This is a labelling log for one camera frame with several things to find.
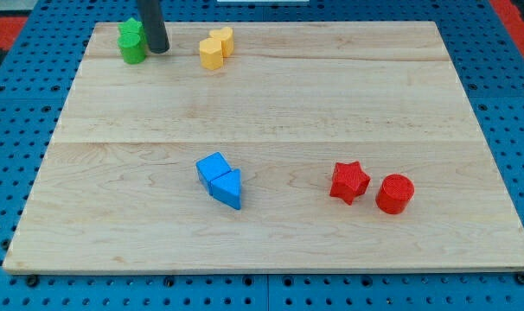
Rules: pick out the yellow hexagon block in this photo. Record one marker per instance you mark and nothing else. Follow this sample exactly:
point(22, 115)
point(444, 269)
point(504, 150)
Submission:
point(211, 53)

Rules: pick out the yellow heart block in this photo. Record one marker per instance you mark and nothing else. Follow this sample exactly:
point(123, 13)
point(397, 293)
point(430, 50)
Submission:
point(226, 38)

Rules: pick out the blue triangle block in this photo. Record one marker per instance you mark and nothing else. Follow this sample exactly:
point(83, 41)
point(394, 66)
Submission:
point(227, 189)

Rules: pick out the blue cube block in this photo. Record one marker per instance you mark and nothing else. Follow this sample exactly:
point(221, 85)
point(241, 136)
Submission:
point(210, 168)

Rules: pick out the red star block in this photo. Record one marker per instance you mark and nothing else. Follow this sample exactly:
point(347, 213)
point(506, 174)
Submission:
point(349, 181)

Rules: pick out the light wooden board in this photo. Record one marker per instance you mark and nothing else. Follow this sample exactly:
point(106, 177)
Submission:
point(118, 192)

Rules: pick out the red cylinder block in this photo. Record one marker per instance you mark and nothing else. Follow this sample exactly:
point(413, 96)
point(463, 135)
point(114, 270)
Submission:
point(394, 194)

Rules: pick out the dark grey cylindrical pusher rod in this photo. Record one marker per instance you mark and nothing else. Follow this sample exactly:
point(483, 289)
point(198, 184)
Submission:
point(151, 15)

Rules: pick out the green cylinder block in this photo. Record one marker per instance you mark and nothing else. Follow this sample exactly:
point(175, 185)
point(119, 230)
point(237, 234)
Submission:
point(131, 48)

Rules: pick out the green star block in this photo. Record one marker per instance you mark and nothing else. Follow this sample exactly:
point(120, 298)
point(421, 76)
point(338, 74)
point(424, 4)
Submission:
point(133, 26)

